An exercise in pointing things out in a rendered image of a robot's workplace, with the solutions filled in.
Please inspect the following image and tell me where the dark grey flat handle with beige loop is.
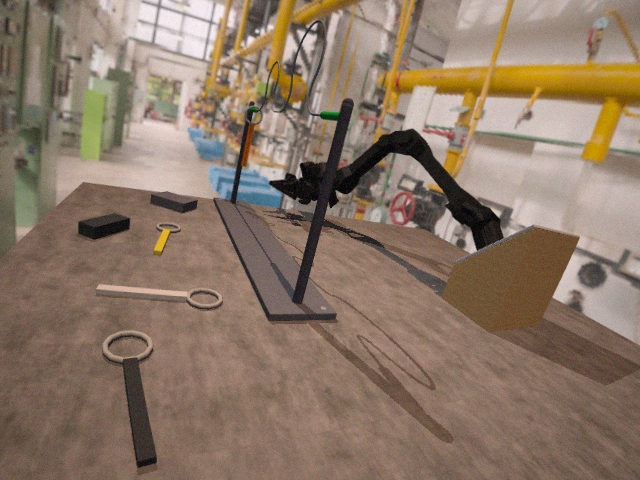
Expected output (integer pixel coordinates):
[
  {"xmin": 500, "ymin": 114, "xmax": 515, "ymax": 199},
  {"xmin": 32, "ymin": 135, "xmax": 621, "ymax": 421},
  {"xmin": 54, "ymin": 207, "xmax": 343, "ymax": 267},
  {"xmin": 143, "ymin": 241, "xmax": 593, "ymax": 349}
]
[{"xmin": 102, "ymin": 330, "xmax": 157, "ymax": 468}]

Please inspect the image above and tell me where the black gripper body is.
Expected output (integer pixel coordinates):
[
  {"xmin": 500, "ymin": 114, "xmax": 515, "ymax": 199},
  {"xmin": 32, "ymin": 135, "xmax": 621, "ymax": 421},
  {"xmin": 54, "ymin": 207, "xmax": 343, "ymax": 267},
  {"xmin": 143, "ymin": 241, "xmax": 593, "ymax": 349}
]
[{"xmin": 285, "ymin": 173, "xmax": 321, "ymax": 205}]

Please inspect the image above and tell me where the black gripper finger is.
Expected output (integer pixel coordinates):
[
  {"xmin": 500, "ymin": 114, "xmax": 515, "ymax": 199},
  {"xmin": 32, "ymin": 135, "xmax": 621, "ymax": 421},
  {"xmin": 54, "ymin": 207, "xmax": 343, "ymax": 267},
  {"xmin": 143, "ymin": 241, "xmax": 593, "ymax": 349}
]
[
  {"xmin": 272, "ymin": 179, "xmax": 300, "ymax": 200},
  {"xmin": 268, "ymin": 175, "xmax": 291, "ymax": 186}
]

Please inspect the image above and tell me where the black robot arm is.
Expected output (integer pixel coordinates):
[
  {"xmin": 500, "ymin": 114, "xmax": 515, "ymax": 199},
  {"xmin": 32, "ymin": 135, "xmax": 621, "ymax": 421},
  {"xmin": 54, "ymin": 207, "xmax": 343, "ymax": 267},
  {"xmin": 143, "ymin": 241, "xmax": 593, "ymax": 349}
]
[{"xmin": 300, "ymin": 129, "xmax": 504, "ymax": 251}]

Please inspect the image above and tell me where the grey loop with yellow handle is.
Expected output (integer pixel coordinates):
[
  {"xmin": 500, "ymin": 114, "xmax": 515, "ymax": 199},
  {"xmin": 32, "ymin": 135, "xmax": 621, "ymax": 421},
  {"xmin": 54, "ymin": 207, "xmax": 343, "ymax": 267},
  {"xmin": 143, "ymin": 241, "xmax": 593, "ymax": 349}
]
[{"xmin": 153, "ymin": 223, "xmax": 181, "ymax": 255}]

